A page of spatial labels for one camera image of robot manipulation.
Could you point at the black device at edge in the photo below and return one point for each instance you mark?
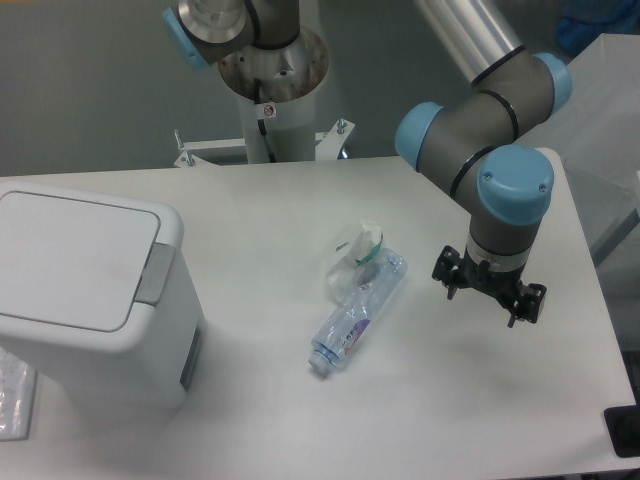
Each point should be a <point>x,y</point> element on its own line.
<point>623,426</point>

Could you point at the crumpled clear plastic wrapper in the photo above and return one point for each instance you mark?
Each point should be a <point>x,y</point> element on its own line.
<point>354,246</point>

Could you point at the clear plastic water bottle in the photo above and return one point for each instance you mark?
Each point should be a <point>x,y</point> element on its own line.
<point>366,294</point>

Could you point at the white push-lid trash can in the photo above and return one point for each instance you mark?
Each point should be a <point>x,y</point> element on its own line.
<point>96,293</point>

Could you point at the blue object in background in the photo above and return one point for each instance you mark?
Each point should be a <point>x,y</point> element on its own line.
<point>582,22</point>

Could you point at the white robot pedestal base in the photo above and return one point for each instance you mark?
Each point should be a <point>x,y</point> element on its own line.
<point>276,93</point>

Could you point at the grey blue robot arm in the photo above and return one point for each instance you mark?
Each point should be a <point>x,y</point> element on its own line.
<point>471,153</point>

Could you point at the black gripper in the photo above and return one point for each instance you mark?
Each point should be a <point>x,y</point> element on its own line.
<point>523,302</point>

